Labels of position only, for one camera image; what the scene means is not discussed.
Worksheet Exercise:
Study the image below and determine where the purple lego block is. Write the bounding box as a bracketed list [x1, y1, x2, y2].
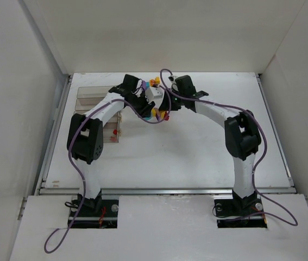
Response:
[142, 81, 150, 90]

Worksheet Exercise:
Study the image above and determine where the yellow flower lego block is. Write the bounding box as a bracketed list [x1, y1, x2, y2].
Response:
[149, 77, 160, 87]

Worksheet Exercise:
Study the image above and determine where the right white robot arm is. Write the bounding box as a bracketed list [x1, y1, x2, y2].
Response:
[160, 75, 261, 218]

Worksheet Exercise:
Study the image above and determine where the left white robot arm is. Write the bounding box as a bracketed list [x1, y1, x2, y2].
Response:
[67, 74, 155, 213]

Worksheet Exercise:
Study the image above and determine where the clear compartment organizer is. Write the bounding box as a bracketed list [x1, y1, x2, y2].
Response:
[74, 85, 122, 143]

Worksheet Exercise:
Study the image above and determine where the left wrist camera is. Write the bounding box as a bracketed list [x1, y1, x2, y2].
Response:
[145, 86, 164, 103]

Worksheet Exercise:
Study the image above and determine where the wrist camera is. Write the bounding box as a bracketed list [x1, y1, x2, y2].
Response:
[145, 86, 164, 103]
[168, 76, 177, 90]

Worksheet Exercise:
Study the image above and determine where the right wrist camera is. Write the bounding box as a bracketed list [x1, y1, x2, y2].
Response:
[168, 76, 177, 90]

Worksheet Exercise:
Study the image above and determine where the aluminium rail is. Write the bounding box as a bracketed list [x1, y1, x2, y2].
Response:
[36, 187, 297, 195]

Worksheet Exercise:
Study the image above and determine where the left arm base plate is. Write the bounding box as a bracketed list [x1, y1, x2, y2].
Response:
[65, 197, 119, 229]

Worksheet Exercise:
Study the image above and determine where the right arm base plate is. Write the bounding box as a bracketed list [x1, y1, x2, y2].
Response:
[212, 196, 267, 228]

